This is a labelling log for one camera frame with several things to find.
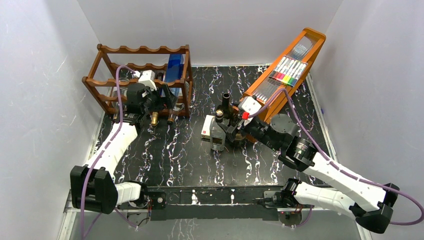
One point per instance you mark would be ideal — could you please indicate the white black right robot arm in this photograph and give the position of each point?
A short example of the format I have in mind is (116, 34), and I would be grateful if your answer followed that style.
(370, 206)

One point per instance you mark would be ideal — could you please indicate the orange wooden display rack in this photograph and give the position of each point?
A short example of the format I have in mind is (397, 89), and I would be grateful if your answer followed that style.
(305, 47)

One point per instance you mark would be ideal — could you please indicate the gold capped bottle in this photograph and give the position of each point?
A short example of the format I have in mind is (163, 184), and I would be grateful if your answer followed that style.
(154, 120)

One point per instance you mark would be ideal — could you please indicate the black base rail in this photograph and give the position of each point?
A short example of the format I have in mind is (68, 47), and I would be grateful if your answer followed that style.
(216, 202)

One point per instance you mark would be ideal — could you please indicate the white red small box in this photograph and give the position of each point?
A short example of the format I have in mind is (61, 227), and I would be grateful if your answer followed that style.
(205, 131)

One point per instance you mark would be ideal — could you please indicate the clear lower bottle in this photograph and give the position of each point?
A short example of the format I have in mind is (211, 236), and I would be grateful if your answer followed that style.
(173, 113)

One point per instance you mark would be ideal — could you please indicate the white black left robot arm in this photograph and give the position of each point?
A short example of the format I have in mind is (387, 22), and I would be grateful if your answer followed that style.
(92, 185)

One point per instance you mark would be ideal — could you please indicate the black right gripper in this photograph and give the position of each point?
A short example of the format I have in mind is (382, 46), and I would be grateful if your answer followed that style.
(227, 130)

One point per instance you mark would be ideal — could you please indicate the dark labelled wine bottle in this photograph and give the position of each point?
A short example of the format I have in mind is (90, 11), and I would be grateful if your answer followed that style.
(239, 138)

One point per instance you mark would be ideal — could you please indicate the brown wooden wine rack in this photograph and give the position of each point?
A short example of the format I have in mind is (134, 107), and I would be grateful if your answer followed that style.
(185, 82)

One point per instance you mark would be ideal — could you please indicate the blue bottle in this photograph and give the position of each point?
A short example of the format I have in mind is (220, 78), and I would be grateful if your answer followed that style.
(174, 68)

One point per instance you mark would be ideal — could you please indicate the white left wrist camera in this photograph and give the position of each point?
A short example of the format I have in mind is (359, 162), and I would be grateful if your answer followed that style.
(146, 77)

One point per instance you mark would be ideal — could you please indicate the pack of coloured markers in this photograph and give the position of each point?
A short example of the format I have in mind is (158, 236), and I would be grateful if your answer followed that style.
(287, 72)

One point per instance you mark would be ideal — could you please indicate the dark green wine bottle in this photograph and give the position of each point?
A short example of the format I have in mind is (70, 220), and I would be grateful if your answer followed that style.
(224, 112)

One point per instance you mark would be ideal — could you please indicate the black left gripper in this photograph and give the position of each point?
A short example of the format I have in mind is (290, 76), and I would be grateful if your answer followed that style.
(172, 99)

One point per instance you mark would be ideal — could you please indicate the clear whisky bottle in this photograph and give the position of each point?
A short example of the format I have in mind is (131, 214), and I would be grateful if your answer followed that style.
(217, 134)

